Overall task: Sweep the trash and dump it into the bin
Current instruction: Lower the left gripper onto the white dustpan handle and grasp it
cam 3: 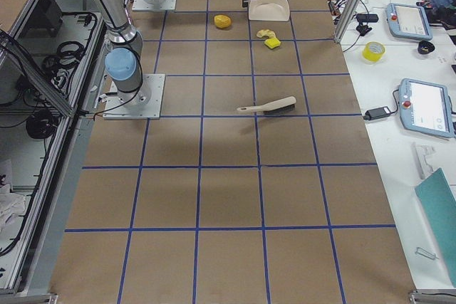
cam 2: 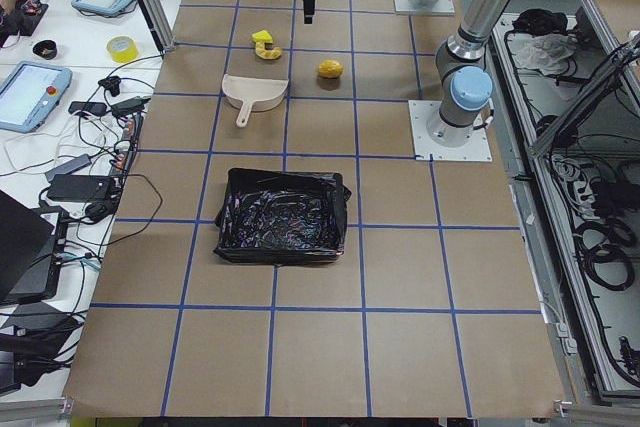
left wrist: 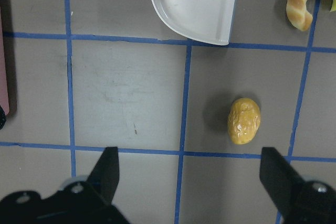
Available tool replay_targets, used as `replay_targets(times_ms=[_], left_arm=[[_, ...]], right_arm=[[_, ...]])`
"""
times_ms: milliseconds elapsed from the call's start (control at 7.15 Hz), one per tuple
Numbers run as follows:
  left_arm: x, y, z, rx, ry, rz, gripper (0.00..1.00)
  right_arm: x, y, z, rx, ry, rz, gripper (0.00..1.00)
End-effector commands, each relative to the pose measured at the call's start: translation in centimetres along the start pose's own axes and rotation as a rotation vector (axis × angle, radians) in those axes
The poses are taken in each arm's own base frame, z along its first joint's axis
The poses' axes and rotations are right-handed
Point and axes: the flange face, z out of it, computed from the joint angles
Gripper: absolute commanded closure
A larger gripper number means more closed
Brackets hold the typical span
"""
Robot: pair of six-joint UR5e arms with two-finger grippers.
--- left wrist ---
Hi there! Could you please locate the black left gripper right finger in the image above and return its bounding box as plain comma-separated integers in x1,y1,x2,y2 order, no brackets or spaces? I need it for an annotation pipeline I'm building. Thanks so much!
259,147,305,215

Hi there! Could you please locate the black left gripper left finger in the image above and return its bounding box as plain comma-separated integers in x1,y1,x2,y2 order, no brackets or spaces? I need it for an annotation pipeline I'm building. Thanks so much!
89,147,119,205

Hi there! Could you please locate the yellow toy potato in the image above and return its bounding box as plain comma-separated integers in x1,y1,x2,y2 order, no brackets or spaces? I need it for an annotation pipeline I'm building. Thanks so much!
227,98,261,145

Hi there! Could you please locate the yellow-green toy cheese wedge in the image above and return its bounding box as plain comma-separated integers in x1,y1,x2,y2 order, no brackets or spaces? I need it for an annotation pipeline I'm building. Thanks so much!
330,0,336,12

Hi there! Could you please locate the white plastic dustpan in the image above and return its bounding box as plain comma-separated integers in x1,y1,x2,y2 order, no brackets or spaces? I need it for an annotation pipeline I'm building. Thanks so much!
151,0,236,46

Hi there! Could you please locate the pink bin with black liner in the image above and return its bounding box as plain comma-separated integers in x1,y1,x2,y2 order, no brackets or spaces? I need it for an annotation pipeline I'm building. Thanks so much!
0,8,11,116

